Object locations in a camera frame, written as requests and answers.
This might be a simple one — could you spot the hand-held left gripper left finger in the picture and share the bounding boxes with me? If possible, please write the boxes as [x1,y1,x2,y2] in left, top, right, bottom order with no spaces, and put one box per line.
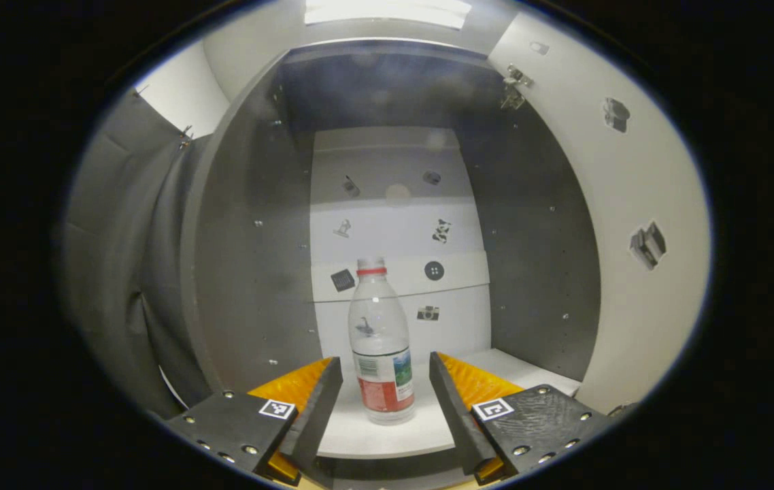
[166,355,345,487]

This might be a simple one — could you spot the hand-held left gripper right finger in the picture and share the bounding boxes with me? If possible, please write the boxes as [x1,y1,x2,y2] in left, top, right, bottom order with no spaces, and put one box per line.
[429,351,613,487]

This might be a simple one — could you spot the clear plastic bottle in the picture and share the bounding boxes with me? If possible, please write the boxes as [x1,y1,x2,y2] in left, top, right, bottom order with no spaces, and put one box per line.
[348,257,417,425]

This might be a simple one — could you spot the grey cabinet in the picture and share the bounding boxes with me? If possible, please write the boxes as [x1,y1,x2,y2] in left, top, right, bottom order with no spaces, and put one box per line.
[180,39,602,490]

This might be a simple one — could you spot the metal door hinge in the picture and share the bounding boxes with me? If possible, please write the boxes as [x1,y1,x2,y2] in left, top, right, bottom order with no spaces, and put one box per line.
[500,63,535,111]

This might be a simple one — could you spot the black backdrop cloth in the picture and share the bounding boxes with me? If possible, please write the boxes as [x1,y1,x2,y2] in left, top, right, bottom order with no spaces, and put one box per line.
[61,88,218,419]

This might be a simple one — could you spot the large ceiling light panel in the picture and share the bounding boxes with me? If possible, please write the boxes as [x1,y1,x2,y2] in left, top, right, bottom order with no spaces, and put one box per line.
[304,0,473,30]

